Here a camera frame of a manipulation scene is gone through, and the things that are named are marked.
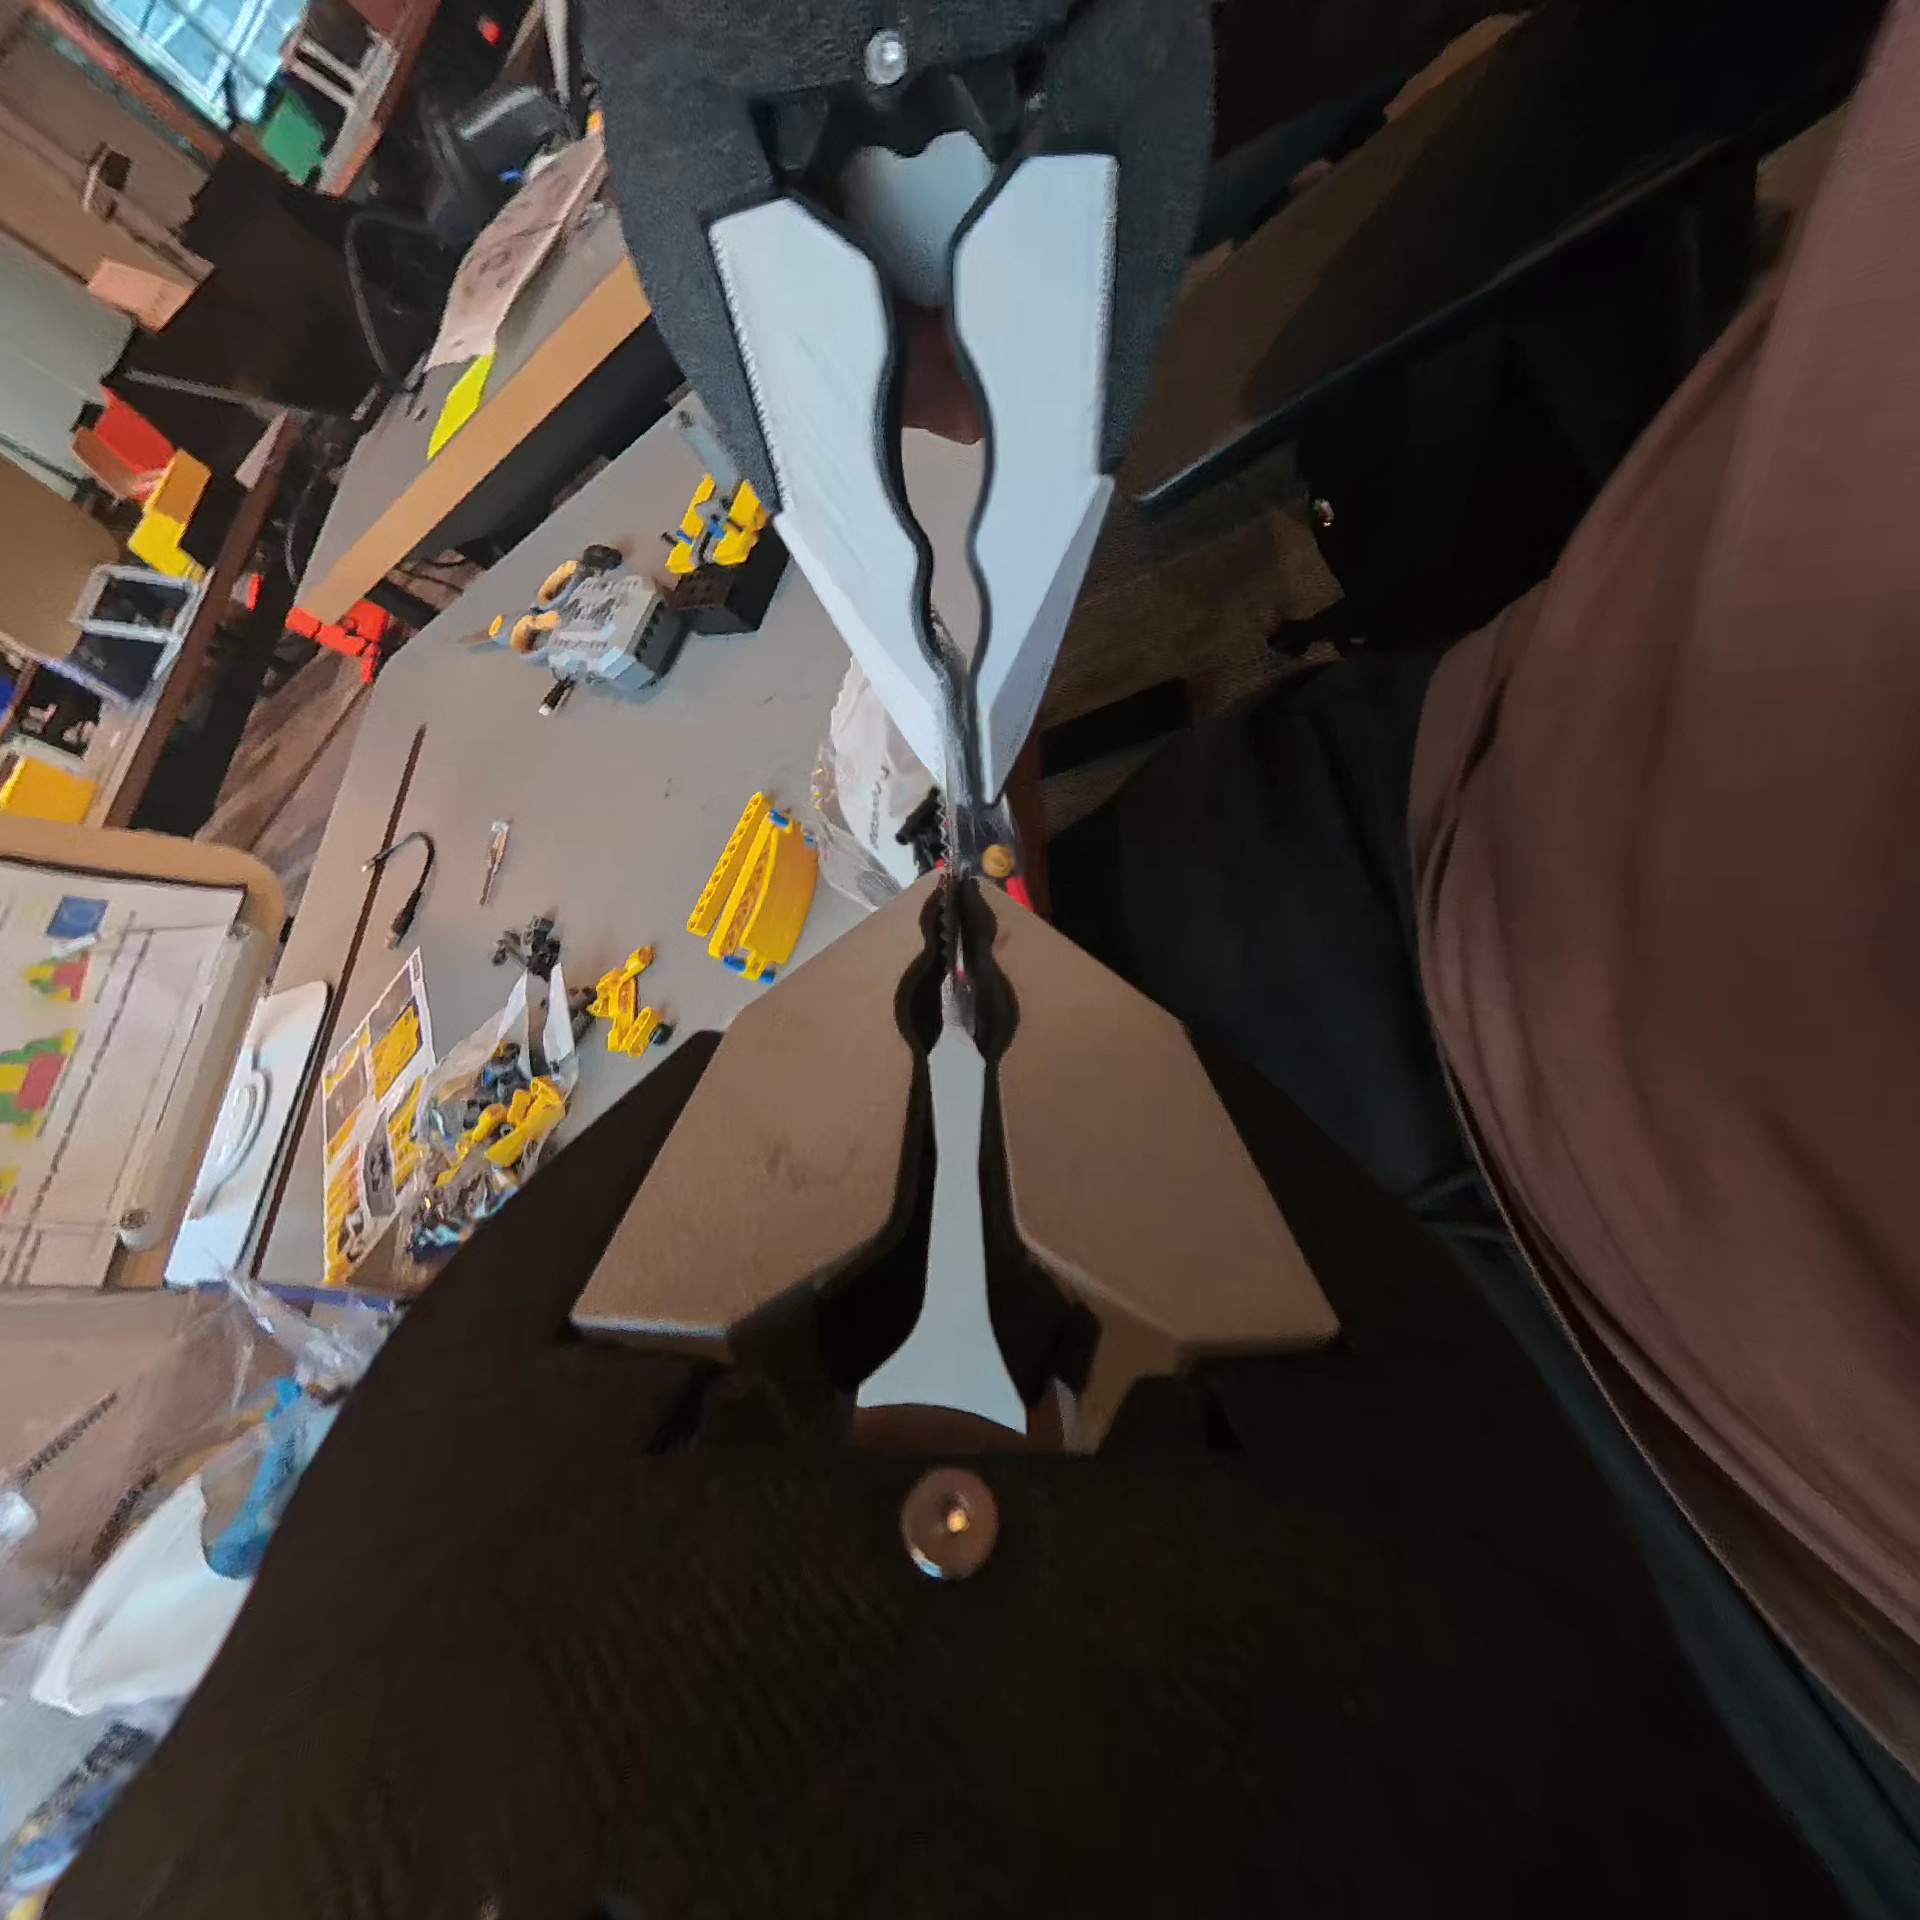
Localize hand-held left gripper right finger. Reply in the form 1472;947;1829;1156
968;878;1344;1453

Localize plastic bags of brick parts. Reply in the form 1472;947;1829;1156
0;1321;348;1908

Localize person's brown shirt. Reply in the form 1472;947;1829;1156
1410;0;1920;1788

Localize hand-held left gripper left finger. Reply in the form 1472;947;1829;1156
566;878;958;1387

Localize black office chair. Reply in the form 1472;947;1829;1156
342;90;602;392

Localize yellow angled brick assembly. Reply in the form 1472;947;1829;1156
584;945;679;1061

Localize yellow curved panel, blue pin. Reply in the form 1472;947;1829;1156
734;811;824;985

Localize yellow and black sticker sheet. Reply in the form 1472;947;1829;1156
319;948;438;1291

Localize short black usb cable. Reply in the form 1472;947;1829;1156
361;833;441;951

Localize person's dark trousers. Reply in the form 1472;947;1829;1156
1051;644;1502;1219

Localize orange plastic object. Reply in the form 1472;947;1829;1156
282;596;409;662

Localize long yellow beam with holes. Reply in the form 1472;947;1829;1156
687;793;770;940

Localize grey battery box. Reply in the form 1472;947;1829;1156
543;571;693;697

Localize partly built brick robot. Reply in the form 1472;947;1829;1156
660;473;793;640

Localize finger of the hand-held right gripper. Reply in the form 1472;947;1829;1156
955;147;1124;811
705;188;971;805

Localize grey and yellow scissors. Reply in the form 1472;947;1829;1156
456;559;602;662

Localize white monitor stand base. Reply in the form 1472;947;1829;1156
163;979;336;1292

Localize yellow sticky note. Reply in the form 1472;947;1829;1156
427;352;500;462

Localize monitor with beige frame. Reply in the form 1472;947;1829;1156
0;816;288;1292

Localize clear bag of black pins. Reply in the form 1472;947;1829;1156
810;653;1038;992

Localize clear bag of yellow parts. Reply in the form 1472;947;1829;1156
403;961;580;1263

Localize printed paper sheet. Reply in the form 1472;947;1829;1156
424;142;614;372

